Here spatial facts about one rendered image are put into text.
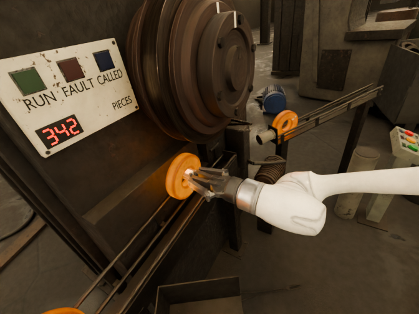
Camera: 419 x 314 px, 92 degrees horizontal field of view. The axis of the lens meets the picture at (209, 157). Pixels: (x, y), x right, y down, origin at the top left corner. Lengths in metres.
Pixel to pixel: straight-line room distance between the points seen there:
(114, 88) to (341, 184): 0.65
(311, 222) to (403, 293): 1.07
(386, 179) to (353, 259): 1.00
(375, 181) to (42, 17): 0.78
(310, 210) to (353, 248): 1.08
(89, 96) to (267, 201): 0.48
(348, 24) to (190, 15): 2.80
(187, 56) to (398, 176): 0.53
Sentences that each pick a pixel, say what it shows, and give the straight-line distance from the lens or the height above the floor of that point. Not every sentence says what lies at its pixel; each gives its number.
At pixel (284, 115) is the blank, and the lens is 1.16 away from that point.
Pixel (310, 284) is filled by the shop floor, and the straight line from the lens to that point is 1.40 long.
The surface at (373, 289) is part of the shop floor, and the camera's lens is 1.50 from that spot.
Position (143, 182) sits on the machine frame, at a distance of 0.65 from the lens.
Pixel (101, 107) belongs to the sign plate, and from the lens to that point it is 0.57.
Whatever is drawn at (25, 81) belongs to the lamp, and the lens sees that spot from 0.51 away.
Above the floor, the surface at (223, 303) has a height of 0.61.
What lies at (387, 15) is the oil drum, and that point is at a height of 0.83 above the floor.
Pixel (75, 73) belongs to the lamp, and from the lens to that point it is 0.54.
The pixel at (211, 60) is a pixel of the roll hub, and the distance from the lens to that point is 0.53.
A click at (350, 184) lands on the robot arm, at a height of 0.85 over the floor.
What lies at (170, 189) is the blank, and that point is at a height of 0.84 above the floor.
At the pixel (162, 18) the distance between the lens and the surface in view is 0.53.
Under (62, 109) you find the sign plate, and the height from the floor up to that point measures 1.14.
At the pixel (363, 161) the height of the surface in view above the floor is 0.49.
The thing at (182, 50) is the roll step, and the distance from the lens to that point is 0.54.
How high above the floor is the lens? 1.26
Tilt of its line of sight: 35 degrees down
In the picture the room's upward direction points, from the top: 9 degrees counter-clockwise
